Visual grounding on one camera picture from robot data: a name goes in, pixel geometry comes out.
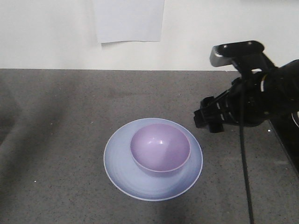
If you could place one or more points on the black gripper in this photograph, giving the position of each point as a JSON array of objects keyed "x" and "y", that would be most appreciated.
[{"x": 242, "y": 104}]

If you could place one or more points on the purple plastic bowl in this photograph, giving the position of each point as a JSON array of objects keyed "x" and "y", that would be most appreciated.
[{"x": 160, "y": 150}]

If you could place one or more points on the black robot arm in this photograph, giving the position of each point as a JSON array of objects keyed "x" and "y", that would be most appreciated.
[{"x": 280, "y": 87}]

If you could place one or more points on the light blue plate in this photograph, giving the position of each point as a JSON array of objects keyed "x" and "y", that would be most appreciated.
[{"x": 132, "y": 180}]

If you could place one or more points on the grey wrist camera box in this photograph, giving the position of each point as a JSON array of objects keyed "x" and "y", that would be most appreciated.
[{"x": 222, "y": 55}]

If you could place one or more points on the white paper sheet on wall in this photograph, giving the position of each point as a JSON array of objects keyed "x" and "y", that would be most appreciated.
[{"x": 128, "y": 20}]

